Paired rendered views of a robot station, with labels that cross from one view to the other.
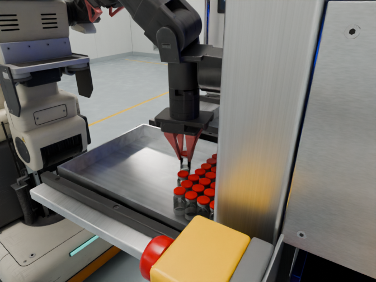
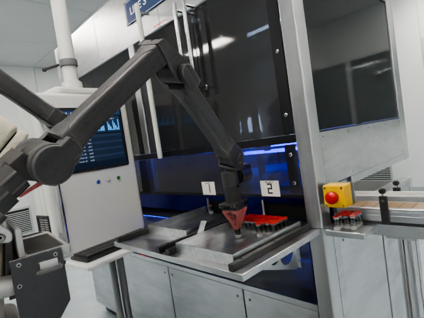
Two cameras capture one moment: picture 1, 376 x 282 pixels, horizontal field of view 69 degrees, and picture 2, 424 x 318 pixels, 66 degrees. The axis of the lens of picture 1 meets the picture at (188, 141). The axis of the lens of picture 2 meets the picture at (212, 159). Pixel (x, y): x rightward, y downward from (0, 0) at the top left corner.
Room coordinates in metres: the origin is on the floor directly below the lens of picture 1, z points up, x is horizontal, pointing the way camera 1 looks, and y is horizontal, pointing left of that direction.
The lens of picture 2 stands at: (0.25, 1.11, 1.23)
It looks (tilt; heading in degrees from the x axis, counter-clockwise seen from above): 3 degrees down; 285
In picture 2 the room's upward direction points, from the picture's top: 8 degrees counter-clockwise
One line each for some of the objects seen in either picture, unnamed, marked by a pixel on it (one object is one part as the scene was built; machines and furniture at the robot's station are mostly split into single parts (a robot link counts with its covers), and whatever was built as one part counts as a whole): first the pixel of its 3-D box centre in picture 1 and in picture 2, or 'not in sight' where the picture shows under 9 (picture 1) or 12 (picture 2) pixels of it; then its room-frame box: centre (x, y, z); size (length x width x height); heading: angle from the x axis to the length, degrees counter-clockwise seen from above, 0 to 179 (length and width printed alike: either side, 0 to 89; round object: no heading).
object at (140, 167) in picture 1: (165, 168); (239, 236); (0.48, 0.05, 0.90); 0.34 x 0.26 x 0.04; 58
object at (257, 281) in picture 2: not in sight; (154, 237); (1.10, -0.58, 0.73); 1.98 x 0.01 x 0.25; 148
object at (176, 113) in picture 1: (184, 105); (232, 195); (0.49, 0.01, 1.03); 0.10 x 0.07 x 0.07; 72
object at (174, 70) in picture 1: (187, 73); (231, 178); (0.49, 0.00, 1.09); 0.07 x 0.06 x 0.07; 63
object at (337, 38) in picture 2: not in sight; (357, 54); (-0.04, -0.45, 1.51); 0.85 x 0.01 x 0.59; 58
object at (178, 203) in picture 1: (202, 178); (255, 226); (0.43, -0.03, 0.90); 0.18 x 0.02 x 0.05; 148
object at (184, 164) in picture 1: (185, 163); (237, 231); (0.49, 0.01, 0.90); 0.02 x 0.02 x 0.04
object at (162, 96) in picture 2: not in sight; (168, 89); (0.82, -0.42, 1.51); 0.47 x 0.01 x 0.59; 148
